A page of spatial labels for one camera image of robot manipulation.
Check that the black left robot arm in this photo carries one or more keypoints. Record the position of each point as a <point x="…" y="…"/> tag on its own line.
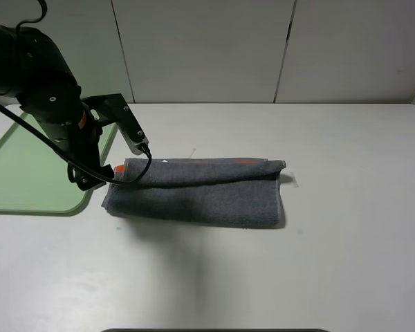
<point x="33" y="71"/>

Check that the light green plastic tray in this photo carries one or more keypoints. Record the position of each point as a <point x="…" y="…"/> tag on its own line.
<point x="33" y="179"/>

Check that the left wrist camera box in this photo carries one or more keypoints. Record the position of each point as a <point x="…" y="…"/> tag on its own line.
<point x="113" y="109"/>

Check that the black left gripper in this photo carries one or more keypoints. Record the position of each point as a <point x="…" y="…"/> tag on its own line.
<point x="79" y="138"/>

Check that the grey towel with orange pattern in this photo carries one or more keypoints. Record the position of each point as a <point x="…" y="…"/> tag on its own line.
<point x="220" y="192"/>

